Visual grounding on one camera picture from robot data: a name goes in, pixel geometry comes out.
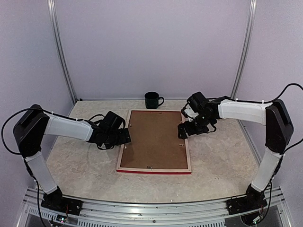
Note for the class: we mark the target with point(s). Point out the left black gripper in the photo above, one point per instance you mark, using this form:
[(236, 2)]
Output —
[(125, 138)]

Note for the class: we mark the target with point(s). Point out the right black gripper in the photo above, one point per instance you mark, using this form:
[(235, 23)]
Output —
[(182, 130)]

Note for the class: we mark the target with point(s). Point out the brown cardboard backing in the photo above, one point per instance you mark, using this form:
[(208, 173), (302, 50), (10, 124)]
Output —
[(154, 139)]

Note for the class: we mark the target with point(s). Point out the red wooden picture frame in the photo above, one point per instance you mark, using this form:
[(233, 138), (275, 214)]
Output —
[(123, 163)]

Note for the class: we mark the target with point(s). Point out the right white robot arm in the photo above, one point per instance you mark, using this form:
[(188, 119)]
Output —
[(279, 129)]

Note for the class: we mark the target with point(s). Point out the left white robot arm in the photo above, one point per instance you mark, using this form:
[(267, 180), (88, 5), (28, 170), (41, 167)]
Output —
[(29, 131)]

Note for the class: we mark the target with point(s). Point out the dark green mug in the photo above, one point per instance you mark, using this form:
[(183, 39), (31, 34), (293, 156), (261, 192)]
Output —
[(153, 100)]

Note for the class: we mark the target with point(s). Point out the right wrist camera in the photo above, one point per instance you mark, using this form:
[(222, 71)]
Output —
[(187, 113)]

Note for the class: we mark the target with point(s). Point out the aluminium front rail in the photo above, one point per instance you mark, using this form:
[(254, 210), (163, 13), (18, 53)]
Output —
[(97, 213)]

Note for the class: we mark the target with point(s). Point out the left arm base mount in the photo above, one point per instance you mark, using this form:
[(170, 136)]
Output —
[(64, 205)]

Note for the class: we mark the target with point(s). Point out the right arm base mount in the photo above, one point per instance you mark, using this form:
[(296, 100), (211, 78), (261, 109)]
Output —
[(246, 203)]

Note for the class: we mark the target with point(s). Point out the right aluminium post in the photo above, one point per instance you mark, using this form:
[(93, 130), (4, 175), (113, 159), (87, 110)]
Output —
[(245, 48)]

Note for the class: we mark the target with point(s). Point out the aluminium post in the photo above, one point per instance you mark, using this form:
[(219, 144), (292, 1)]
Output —
[(60, 51), (245, 48)]

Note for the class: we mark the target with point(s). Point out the left aluminium post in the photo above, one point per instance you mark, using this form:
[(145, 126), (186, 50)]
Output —
[(60, 51)]

